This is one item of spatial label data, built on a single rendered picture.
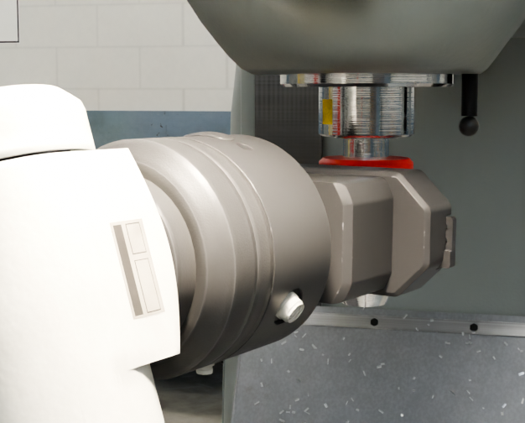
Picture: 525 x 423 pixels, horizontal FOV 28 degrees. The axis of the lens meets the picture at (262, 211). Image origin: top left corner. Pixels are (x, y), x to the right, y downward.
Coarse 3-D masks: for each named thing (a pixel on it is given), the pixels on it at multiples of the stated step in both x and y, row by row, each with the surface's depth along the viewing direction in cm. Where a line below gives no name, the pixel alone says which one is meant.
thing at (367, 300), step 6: (348, 300) 52; (354, 300) 52; (360, 300) 51; (366, 300) 51; (372, 300) 51; (378, 300) 52; (384, 300) 52; (360, 306) 52; (366, 306) 52; (372, 306) 52
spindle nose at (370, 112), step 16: (320, 96) 51; (336, 96) 50; (352, 96) 49; (368, 96) 49; (384, 96) 49; (400, 96) 50; (320, 112) 51; (336, 112) 50; (352, 112) 49; (368, 112) 49; (384, 112) 49; (400, 112) 50; (320, 128) 51; (336, 128) 50; (352, 128) 49; (368, 128) 49; (384, 128) 49; (400, 128) 50
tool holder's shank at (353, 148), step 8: (344, 144) 51; (352, 144) 51; (360, 144) 51; (368, 144) 51; (376, 144) 51; (384, 144) 51; (344, 152) 51; (352, 152) 51; (360, 152) 51; (368, 152) 51; (376, 152) 51; (384, 152) 51
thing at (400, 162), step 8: (320, 160) 52; (328, 160) 51; (336, 160) 50; (344, 160) 50; (352, 160) 50; (360, 160) 50; (368, 160) 50; (376, 160) 50; (384, 160) 50; (392, 160) 50; (400, 160) 50; (408, 160) 51; (400, 168) 50; (408, 168) 51
